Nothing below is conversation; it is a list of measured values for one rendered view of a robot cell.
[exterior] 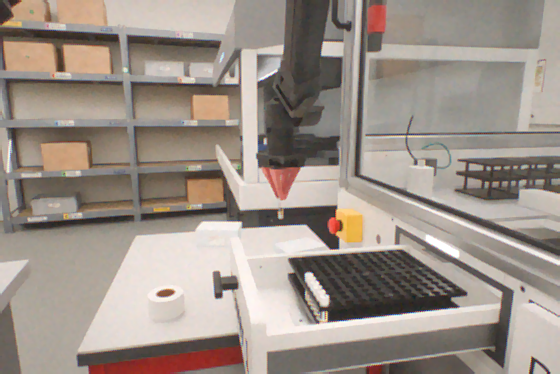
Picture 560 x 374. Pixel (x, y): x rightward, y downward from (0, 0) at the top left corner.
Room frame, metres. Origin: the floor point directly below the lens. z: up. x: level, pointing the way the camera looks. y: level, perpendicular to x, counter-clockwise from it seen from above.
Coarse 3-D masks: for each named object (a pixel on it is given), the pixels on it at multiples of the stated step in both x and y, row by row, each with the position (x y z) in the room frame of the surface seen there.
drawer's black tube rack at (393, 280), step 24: (312, 264) 0.59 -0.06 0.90; (336, 264) 0.59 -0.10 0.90; (360, 264) 0.59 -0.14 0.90; (384, 264) 0.59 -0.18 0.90; (408, 264) 0.60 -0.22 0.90; (336, 288) 0.51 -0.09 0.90; (360, 288) 0.50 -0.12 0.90; (384, 288) 0.50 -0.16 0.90; (408, 288) 0.50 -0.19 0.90; (432, 288) 0.51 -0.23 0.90; (456, 288) 0.51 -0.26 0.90; (312, 312) 0.49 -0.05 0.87; (336, 312) 0.49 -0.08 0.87; (360, 312) 0.49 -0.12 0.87; (384, 312) 0.49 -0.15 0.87; (408, 312) 0.49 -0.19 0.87
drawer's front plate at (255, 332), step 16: (240, 240) 0.63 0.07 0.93; (240, 256) 0.56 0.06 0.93; (240, 272) 0.50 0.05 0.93; (240, 288) 0.48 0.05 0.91; (256, 288) 0.45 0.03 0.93; (240, 304) 0.48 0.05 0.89; (256, 304) 0.41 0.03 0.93; (256, 320) 0.38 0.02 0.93; (256, 336) 0.37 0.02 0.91; (256, 352) 0.37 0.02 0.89; (256, 368) 0.37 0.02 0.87
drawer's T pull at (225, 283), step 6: (216, 276) 0.52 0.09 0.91; (222, 276) 0.52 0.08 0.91; (228, 276) 0.52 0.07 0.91; (234, 276) 0.52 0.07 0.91; (216, 282) 0.50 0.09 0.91; (222, 282) 0.50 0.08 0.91; (228, 282) 0.50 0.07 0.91; (234, 282) 0.50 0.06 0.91; (216, 288) 0.48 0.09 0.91; (222, 288) 0.49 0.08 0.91; (228, 288) 0.50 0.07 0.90; (234, 288) 0.50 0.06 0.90; (216, 294) 0.47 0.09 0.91; (222, 294) 0.47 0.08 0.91
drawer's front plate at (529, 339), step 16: (528, 304) 0.41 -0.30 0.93; (528, 320) 0.40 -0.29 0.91; (544, 320) 0.38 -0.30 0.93; (528, 336) 0.39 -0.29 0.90; (544, 336) 0.38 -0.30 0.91; (512, 352) 0.41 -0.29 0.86; (528, 352) 0.39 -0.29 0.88; (544, 352) 0.37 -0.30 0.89; (512, 368) 0.41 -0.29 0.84; (528, 368) 0.39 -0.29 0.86
